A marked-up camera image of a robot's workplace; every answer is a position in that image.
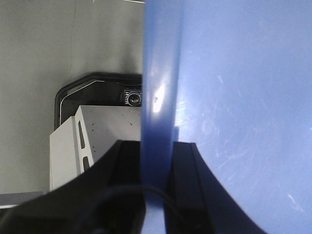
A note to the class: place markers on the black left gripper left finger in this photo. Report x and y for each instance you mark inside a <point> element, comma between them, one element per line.
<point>96,202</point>

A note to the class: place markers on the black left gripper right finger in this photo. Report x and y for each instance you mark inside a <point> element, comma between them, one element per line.
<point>203,205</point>

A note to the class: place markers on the blue plastic tray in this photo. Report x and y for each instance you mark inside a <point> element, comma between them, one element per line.
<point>235,78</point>

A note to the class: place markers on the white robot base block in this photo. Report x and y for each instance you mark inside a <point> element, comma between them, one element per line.
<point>85,137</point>

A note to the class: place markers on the front camera on robot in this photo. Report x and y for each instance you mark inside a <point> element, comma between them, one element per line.
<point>132,97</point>

